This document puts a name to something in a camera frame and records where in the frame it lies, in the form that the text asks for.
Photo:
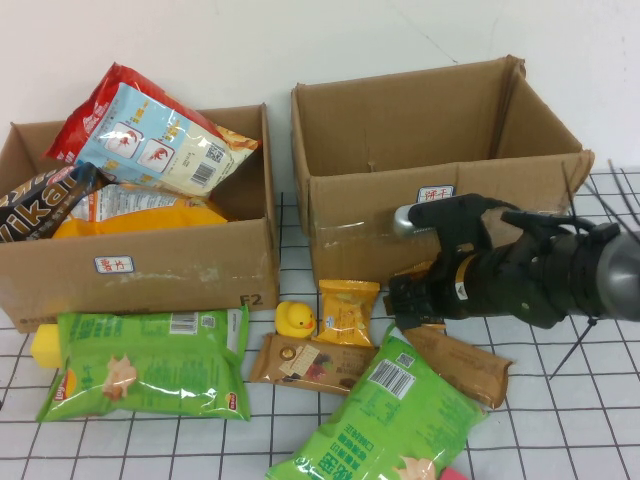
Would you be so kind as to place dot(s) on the cardboard box with clear tape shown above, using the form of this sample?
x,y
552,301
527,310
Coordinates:
x,y
380,125

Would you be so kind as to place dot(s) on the plain brown snack packet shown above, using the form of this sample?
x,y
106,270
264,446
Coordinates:
x,y
465,367

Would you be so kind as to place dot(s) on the white black grid tablecloth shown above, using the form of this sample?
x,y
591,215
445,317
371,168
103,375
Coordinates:
x,y
575,425

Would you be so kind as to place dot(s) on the green chip bag showing logo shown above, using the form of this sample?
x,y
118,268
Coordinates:
x,y
150,365

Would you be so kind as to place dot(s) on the yellow rubber duck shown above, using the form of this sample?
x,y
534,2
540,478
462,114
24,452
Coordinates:
x,y
292,320

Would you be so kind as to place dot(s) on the brown chocolate bar packet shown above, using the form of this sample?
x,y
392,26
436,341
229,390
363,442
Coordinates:
x,y
310,362

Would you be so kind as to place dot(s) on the red prawn cracker bag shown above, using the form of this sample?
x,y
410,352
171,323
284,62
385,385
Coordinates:
x,y
160,140

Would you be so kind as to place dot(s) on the black snack bag white letters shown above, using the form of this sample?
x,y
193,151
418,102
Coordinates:
x,y
40,210

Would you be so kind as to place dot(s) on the green chip bag showing barcode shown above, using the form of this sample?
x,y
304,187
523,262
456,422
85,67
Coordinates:
x,y
400,425

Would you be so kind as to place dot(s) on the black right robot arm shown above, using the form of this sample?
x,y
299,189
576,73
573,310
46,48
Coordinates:
x,y
550,280

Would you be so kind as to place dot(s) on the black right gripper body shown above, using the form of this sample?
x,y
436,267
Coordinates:
x,y
450,285

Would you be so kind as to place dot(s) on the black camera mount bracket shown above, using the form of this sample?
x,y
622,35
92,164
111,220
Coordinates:
x,y
465,215

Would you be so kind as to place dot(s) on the pink object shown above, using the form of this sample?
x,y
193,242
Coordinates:
x,y
452,474

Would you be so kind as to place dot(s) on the small yellow snack packet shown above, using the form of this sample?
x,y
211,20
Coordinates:
x,y
347,312

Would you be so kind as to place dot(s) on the cardboard box with F2 print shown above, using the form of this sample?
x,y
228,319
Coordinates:
x,y
150,280

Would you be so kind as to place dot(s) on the orange chip bag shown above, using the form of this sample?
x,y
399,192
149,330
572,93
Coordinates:
x,y
150,220

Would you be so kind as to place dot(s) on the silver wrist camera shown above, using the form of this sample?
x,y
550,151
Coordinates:
x,y
412,220

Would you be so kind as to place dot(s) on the yellow sponge cube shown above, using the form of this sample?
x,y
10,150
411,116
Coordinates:
x,y
46,347

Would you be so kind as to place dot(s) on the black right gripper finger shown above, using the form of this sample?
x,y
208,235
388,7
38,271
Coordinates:
x,y
412,314
407,289

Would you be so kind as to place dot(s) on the dark brown gold candy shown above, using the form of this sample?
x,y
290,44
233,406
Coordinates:
x,y
415,271

